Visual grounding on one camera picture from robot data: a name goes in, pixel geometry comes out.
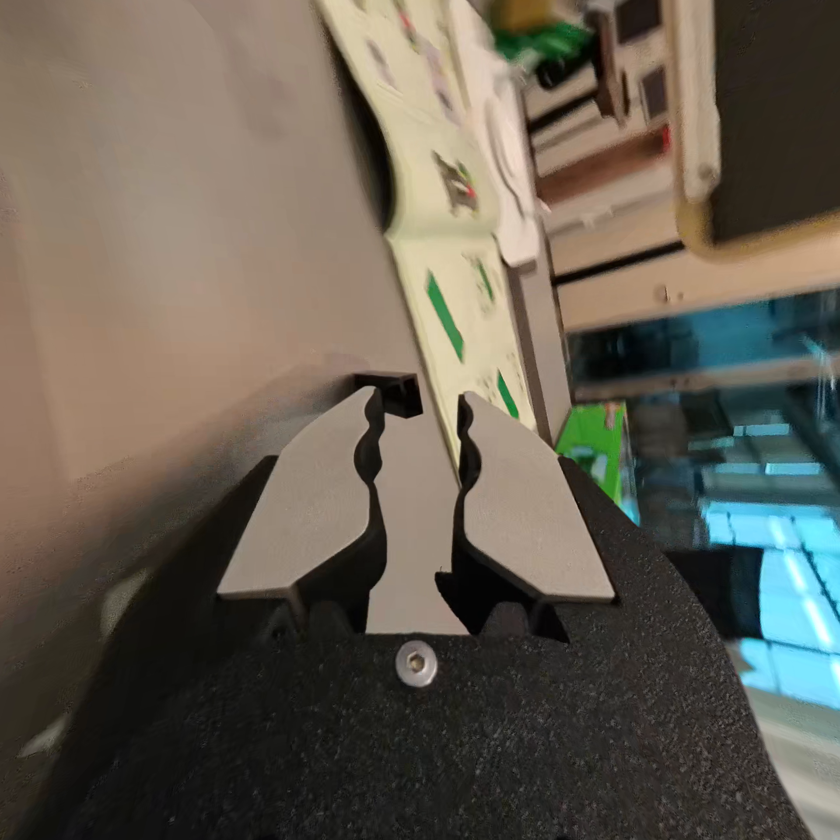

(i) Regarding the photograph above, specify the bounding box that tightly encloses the green plastic bag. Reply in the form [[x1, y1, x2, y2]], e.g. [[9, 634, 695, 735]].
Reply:
[[491, 18, 595, 68]]

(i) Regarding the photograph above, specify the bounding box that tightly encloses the pale green printed sheet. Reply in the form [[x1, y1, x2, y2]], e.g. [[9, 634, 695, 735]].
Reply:
[[386, 231, 547, 475], [314, 0, 501, 238]]

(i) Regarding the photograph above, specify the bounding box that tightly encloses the beige framed black panel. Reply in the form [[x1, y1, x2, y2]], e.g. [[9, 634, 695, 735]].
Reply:
[[666, 0, 840, 262]]

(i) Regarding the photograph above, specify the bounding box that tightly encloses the green cardboard box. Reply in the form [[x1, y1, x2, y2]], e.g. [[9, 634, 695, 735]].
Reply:
[[555, 402, 632, 508]]

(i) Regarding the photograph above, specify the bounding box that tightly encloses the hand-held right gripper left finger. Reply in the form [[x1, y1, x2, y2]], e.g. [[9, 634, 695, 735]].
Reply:
[[216, 385, 389, 635]]

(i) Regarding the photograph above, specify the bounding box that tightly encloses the grey desk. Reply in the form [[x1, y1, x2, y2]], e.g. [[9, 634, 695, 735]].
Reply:
[[0, 0, 573, 840]]

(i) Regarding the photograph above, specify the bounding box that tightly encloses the white paper pile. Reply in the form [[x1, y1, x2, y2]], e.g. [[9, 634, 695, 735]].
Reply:
[[448, 0, 553, 269]]

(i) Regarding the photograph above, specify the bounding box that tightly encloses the brown wooden stand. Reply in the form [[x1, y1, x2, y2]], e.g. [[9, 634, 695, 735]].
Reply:
[[587, 10, 632, 127]]

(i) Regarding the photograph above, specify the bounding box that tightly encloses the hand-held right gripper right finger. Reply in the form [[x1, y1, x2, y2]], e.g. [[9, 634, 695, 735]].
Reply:
[[436, 391, 618, 642]]

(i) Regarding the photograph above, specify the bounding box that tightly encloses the small black square block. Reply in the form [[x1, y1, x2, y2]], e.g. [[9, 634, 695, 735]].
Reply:
[[353, 372, 425, 419]]

